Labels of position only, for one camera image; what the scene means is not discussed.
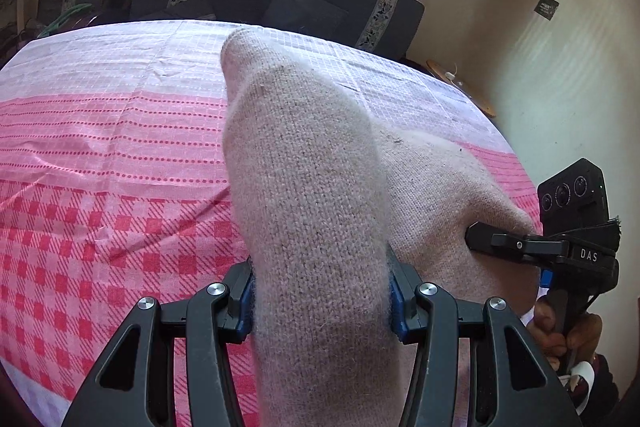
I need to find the pink knit sweater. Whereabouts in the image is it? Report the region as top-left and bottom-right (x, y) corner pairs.
(220, 26), (544, 427)

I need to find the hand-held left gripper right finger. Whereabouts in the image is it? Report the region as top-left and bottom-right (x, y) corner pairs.
(385, 251), (583, 427)

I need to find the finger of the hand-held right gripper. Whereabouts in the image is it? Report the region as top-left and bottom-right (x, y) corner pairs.
(464, 221), (571, 269)

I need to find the pink checkered bed sheet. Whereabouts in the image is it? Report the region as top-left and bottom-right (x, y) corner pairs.
(0, 20), (544, 427)

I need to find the person's right forearm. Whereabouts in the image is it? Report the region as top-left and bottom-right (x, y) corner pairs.
(564, 353), (622, 414)

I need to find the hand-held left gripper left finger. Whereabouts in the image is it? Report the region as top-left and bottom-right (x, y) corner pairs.
(60, 258), (257, 427)

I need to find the round wooden stool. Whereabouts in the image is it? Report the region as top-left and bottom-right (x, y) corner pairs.
(425, 58), (499, 118)

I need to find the green cable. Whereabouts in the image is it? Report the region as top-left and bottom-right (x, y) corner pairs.
(41, 3), (94, 38)

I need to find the dark wall switch plate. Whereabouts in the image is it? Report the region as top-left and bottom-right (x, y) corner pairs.
(533, 0), (560, 22)

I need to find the person's right hand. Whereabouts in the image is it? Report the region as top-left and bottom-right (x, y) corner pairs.
(529, 296), (604, 371)

